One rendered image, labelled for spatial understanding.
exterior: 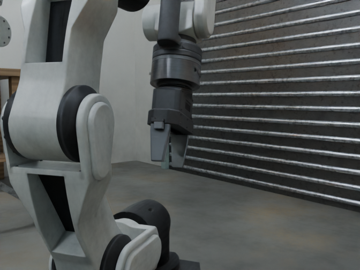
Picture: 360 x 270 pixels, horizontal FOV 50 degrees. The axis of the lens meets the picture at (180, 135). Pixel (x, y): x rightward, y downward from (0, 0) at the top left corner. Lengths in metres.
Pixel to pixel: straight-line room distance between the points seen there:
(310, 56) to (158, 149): 2.03
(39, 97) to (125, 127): 3.26
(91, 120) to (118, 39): 3.29
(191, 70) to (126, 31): 3.37
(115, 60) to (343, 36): 2.23
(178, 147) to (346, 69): 1.83
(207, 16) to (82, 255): 0.52
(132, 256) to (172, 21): 0.50
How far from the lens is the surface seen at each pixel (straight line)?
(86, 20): 0.76
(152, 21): 0.71
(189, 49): 0.66
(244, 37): 2.90
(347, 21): 2.47
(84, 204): 0.73
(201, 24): 0.68
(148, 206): 1.10
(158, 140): 0.61
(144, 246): 0.92
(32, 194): 0.79
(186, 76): 0.65
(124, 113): 3.95
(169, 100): 0.63
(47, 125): 0.69
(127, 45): 4.00
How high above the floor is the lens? 0.66
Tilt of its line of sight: 6 degrees down
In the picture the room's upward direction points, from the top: straight up
